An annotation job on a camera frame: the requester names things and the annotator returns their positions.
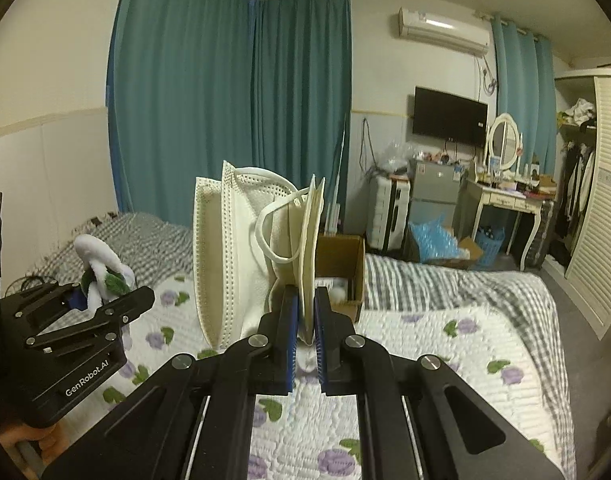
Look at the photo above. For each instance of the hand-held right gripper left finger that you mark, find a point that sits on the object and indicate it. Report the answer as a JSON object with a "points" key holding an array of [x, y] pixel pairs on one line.
{"points": [[291, 350]]}

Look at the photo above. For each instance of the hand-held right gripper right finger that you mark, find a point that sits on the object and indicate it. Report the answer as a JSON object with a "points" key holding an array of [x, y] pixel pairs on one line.
{"points": [[321, 350]]}

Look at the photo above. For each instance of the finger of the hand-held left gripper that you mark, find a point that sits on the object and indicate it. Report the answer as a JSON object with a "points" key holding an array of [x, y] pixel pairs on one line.
{"points": [[115, 310], [40, 300]]}

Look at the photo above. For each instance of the white plush toy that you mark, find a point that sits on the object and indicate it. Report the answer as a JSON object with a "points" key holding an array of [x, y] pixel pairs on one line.
{"points": [[102, 265]]}

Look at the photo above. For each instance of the cardboard box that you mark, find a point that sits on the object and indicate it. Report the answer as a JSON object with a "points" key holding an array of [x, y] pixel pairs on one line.
{"points": [[353, 270]]}

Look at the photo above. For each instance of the cream face mask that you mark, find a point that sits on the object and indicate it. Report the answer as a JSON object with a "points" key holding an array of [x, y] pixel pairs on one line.
{"points": [[225, 260], [308, 260]]}

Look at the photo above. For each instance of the person's left hand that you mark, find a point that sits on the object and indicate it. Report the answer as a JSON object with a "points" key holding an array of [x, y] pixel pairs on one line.
{"points": [[40, 435]]}

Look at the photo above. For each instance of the floral quilted blanket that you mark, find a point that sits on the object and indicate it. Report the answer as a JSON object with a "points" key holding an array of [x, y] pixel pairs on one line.
{"points": [[435, 360]]}

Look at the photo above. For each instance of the white suitcase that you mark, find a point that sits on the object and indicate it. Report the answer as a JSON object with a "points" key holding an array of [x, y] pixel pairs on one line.
{"points": [[388, 215]]}

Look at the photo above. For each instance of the blue plastic wrap bundle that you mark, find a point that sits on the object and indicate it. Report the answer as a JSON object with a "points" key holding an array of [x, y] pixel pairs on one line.
{"points": [[433, 240]]}

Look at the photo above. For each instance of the white pole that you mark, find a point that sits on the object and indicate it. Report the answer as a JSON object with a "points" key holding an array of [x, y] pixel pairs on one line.
{"points": [[338, 185]]}

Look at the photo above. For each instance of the small grey fridge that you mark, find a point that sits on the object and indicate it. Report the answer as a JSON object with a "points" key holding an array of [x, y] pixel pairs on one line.
{"points": [[435, 195]]}

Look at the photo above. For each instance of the blue plastic basket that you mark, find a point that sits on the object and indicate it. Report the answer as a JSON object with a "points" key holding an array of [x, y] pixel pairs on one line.
{"points": [[489, 245]]}

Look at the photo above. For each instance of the clear plastic bag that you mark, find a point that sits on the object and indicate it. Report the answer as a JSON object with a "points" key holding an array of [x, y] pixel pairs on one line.
{"points": [[398, 157]]}

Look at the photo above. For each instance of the teal curtain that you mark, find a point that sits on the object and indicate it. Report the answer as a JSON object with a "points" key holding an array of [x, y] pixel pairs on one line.
{"points": [[305, 100], [175, 85], [525, 95]]}

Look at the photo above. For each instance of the white dressing table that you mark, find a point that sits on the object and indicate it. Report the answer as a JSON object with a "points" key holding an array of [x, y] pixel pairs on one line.
{"points": [[505, 197]]}

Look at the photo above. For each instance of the dark suitcase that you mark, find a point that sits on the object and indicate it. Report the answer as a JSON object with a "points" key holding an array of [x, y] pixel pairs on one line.
{"points": [[541, 232]]}

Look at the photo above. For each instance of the white oval mirror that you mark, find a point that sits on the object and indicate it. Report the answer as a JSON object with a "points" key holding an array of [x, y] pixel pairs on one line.
{"points": [[504, 142]]}

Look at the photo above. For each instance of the hanging clothes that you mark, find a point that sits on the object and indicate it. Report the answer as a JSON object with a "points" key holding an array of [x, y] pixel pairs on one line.
{"points": [[575, 200]]}

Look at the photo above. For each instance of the white wardrobe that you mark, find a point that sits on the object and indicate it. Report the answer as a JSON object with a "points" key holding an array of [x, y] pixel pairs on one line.
{"points": [[605, 210]]}

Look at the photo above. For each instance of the white air conditioner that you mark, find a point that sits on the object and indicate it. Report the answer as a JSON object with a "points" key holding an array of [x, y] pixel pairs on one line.
{"points": [[443, 30]]}

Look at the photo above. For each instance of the pile of clothes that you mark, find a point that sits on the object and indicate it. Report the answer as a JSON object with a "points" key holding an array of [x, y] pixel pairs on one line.
{"points": [[578, 112]]}

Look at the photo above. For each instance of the black wall television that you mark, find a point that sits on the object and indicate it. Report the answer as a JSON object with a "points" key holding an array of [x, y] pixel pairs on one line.
{"points": [[450, 117]]}

